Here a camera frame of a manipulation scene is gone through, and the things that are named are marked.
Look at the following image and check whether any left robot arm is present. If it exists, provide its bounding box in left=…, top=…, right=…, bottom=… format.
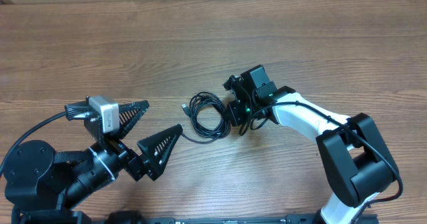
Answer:
left=1, top=95, right=182, bottom=223

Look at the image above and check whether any black usb cable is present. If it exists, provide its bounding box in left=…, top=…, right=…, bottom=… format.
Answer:
left=181, top=91, right=232, bottom=145

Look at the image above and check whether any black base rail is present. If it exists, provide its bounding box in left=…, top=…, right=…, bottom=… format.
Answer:
left=106, top=210, right=321, bottom=224

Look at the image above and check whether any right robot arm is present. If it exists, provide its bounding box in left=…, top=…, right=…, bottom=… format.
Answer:
left=223, top=65, right=403, bottom=223

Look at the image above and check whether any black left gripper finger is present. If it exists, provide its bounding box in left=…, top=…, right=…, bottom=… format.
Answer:
left=115, top=100, right=149, bottom=139
left=137, top=124, right=183, bottom=181

